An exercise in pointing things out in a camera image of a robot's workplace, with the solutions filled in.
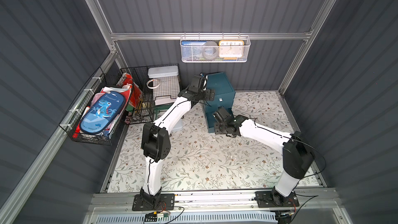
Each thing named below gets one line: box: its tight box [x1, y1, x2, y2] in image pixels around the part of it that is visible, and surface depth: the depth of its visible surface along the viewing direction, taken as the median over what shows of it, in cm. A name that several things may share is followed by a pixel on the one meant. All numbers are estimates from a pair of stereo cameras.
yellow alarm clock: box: [218, 39, 245, 59], surface depth 90 cm
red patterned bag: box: [116, 72, 144, 109], surface depth 105 cm
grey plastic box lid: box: [147, 65, 179, 79], surface depth 106 cm
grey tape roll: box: [202, 40, 220, 61], surface depth 89 cm
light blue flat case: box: [172, 118, 183, 132], surface depth 100 cm
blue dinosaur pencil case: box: [79, 90, 126, 135], surface depth 66 cm
